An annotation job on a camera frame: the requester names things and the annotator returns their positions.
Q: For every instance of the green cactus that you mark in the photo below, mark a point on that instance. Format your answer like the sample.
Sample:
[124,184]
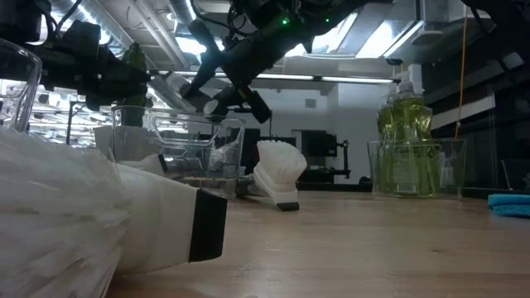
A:
[132,116]

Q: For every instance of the clear plastic bin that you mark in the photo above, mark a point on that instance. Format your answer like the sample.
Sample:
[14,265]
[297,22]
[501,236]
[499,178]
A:
[451,174]
[232,182]
[35,83]

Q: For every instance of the long ceiling light bar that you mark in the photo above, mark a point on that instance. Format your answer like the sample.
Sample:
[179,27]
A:
[281,77]

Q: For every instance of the black equipment stand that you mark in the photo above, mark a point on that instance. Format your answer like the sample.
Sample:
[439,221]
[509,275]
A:
[314,145]

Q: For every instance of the yellow-green soap pump bottle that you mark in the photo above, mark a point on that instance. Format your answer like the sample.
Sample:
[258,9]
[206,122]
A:
[410,124]
[416,78]
[384,124]

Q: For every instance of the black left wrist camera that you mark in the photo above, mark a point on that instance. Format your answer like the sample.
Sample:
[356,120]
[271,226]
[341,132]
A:
[83,37]

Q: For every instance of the white hexagonal plant pot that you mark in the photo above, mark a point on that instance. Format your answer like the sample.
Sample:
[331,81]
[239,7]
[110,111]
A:
[124,145]

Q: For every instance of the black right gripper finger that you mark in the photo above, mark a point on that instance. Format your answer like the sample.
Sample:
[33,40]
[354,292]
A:
[256,105]
[225,58]

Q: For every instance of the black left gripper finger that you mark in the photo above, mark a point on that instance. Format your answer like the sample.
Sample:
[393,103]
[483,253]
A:
[112,83]

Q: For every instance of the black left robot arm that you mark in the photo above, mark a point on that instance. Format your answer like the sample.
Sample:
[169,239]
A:
[16,25]

